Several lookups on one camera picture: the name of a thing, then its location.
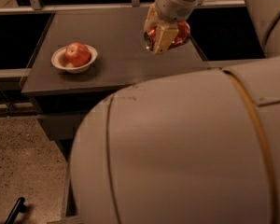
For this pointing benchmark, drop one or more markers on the black leg lower left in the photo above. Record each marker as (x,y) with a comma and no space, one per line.
(19,207)

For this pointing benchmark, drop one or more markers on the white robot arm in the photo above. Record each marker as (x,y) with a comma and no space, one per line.
(197,148)

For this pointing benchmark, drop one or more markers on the grey drawer cabinet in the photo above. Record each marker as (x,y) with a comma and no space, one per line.
(117,35)

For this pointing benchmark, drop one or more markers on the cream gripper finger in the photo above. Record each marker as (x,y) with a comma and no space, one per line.
(151,18)
(165,35)

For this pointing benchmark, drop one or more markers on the metal window railing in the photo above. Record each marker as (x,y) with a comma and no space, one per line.
(221,32)

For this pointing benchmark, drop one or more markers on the white bowl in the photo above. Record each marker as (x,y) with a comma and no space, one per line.
(59,61)

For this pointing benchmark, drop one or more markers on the red apple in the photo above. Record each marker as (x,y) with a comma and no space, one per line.
(77,54)

